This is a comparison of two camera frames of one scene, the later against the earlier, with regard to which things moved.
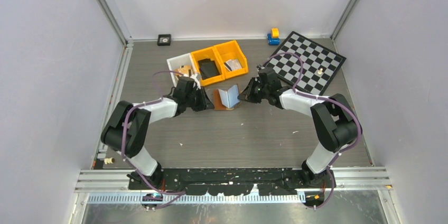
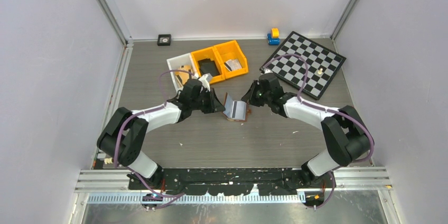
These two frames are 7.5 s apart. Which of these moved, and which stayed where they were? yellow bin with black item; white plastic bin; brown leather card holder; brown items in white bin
Moved: brown leather card holder
Stayed: yellow bin with black item; brown items in white bin; white plastic bin
